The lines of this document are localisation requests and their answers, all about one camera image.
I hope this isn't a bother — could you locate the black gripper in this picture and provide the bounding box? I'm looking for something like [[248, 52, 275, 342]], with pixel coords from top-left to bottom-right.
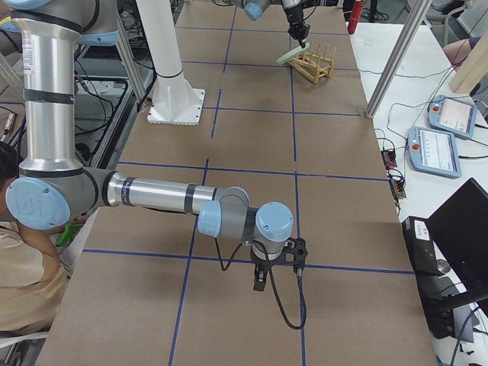
[[286, 7, 310, 43], [250, 251, 284, 291]]

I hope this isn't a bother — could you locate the pale green plate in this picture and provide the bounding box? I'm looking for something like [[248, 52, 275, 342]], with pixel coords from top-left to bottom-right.
[[276, 42, 310, 65]]

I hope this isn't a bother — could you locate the wooden dish rack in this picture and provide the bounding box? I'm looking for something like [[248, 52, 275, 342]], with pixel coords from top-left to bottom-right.
[[289, 43, 337, 85]]

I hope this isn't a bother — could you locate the red bottle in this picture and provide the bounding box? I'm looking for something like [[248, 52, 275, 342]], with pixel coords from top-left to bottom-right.
[[348, 0, 364, 34]]

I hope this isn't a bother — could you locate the orange connector box far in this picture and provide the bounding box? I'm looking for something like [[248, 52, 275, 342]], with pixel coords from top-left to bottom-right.
[[380, 149, 397, 169]]

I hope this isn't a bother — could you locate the orange connector box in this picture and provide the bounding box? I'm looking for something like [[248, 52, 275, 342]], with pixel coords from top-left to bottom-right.
[[380, 149, 397, 169], [389, 175, 406, 200]]

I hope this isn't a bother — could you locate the orange connector box near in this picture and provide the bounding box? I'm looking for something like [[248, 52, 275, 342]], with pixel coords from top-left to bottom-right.
[[389, 175, 406, 200]]

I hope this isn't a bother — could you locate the teach pendant near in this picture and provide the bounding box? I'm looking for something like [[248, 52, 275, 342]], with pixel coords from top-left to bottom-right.
[[407, 127, 461, 178]]

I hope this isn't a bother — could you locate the teach pendant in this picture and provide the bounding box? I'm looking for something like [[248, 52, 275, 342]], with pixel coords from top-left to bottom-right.
[[428, 95, 477, 140], [407, 127, 461, 178]]

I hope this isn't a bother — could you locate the teach pendant far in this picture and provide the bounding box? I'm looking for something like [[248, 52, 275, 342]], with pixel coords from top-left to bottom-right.
[[428, 95, 477, 140]]

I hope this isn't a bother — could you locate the wooden beam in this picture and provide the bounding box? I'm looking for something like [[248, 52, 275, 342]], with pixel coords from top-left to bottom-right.
[[449, 32, 488, 95]]

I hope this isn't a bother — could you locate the black monitor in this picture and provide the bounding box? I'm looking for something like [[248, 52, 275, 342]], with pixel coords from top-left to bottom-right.
[[426, 178, 487, 290]]

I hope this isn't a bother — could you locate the person in beige shirt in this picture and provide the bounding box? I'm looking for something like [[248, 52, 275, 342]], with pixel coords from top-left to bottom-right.
[[0, 143, 83, 336]]

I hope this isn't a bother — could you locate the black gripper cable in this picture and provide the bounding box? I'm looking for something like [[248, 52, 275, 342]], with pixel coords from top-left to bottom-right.
[[214, 236, 308, 330]]

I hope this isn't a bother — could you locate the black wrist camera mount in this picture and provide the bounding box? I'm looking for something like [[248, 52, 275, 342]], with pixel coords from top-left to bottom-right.
[[280, 237, 308, 277]]

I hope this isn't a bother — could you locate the grey aluminium post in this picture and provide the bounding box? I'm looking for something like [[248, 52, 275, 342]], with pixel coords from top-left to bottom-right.
[[365, 0, 432, 119]]

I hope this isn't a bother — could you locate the white pedestal column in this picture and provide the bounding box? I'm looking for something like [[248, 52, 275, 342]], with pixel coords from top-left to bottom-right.
[[136, 0, 205, 126]]

